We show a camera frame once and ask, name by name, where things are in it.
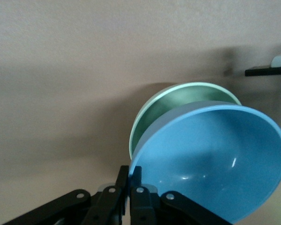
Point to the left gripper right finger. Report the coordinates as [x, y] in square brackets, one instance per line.
[142, 206]

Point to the pale green bowl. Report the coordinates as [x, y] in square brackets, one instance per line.
[178, 98]

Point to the blue bowl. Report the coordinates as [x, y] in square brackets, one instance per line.
[213, 164]

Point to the brown table mat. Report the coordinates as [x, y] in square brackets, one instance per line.
[61, 70]

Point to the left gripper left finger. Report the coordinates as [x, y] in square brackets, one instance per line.
[107, 206]

